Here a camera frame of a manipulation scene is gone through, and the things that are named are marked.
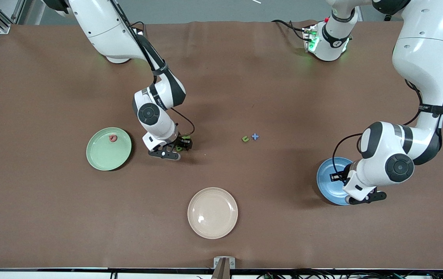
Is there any brown table mat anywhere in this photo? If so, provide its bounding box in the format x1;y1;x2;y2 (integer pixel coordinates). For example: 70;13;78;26
0;20;443;270

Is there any beige plate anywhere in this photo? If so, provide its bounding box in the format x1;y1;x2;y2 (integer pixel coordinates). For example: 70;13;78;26
187;187;239;239

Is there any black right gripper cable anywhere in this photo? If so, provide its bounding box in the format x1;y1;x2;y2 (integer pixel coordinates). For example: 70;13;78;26
105;0;196;137

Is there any blue plate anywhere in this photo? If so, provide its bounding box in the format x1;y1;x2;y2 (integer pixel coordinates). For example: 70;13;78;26
316;157;358;206

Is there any black left arm base cable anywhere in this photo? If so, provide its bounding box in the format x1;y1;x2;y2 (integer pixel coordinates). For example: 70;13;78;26
271;19;309;41

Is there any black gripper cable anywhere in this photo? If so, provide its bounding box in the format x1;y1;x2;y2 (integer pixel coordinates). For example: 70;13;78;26
332;77;424;175
105;0;196;137

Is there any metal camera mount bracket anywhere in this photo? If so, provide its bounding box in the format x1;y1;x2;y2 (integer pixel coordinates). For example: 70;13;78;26
213;257;236;279

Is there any black arm base cable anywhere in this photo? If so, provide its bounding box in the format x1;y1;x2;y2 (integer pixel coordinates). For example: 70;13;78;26
271;19;309;41
126;21;146;39

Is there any black right arm base cable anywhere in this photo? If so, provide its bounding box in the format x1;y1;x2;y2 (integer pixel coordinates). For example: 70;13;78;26
126;21;146;39

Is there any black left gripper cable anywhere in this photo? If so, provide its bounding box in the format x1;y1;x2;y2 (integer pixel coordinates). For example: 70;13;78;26
332;77;424;175

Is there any green plate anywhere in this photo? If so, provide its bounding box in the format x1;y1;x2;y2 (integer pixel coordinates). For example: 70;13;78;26
86;127;133;171

